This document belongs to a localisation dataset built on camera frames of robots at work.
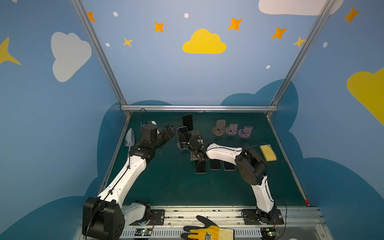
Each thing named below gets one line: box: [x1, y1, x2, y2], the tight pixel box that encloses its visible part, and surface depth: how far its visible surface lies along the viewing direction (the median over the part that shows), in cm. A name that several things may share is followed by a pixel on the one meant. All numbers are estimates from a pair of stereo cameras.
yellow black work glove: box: [180, 215, 235, 240], surface depth 70 cm
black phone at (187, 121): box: [182, 113, 193, 132], surface depth 103 cm
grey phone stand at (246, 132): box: [238, 126, 253, 139], surface depth 106 cm
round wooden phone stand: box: [212, 119, 226, 137], surface depth 106 cm
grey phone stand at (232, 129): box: [225, 123, 238, 136], surface depth 109 cm
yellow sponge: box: [259, 144, 278, 162], surface depth 100 cm
